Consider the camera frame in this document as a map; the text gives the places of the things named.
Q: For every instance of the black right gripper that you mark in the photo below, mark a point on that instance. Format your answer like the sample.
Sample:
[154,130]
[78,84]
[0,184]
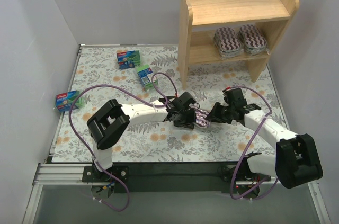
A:
[221,114]

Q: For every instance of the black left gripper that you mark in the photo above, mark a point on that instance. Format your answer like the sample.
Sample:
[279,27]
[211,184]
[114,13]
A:
[187,117]

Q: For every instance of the purple wavy sponge pack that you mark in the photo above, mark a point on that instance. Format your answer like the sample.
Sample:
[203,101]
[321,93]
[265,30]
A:
[201,118]
[252,39]
[227,43]

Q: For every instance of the green blue sponge pack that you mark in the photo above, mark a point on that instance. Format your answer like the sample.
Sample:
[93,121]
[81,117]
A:
[65,100]
[129,59]
[145,75]

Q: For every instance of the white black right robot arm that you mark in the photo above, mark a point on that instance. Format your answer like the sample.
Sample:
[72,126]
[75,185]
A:
[296,160]

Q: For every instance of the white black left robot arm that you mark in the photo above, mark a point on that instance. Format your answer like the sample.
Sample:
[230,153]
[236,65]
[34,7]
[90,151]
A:
[109,123]

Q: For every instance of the wooden two-tier shelf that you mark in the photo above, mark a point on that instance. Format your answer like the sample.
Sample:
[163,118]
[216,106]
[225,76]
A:
[196,47]

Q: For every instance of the floral patterned table mat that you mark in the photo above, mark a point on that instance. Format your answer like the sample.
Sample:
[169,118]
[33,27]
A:
[98,72]

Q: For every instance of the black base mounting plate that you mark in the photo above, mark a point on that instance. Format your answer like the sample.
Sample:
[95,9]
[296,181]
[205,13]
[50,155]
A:
[175,176]

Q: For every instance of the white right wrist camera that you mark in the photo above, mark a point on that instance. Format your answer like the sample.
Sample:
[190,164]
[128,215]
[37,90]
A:
[227,92]

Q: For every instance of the aluminium frame rail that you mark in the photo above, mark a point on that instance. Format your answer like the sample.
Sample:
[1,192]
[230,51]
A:
[164,193]

